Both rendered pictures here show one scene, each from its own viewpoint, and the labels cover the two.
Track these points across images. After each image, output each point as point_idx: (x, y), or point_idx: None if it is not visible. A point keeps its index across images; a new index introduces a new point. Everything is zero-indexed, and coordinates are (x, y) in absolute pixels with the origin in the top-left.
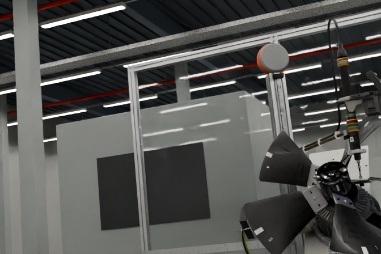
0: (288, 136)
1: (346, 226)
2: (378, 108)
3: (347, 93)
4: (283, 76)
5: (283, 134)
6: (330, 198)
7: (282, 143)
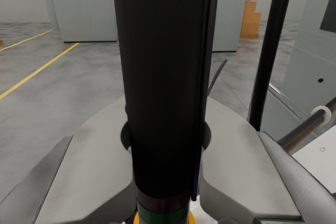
0: (215, 79)
1: None
2: None
3: (124, 93)
4: None
5: (220, 67)
6: None
7: (210, 84)
